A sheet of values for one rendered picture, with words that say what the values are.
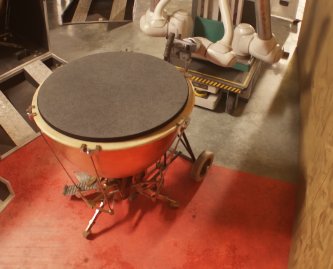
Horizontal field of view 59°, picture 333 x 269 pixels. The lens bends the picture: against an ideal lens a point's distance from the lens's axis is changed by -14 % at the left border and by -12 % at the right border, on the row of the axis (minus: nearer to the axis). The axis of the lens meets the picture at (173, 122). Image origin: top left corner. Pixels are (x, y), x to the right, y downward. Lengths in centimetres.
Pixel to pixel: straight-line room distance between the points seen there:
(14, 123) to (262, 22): 193
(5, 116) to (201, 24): 169
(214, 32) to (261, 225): 145
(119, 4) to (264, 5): 291
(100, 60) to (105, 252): 99
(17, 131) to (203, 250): 159
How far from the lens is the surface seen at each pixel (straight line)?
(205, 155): 198
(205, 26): 257
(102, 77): 150
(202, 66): 257
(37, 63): 314
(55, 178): 217
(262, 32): 217
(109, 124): 122
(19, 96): 297
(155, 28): 217
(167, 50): 169
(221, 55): 186
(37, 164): 229
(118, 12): 444
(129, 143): 117
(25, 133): 253
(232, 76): 250
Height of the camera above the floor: 157
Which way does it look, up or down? 39 degrees down
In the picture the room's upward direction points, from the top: 3 degrees clockwise
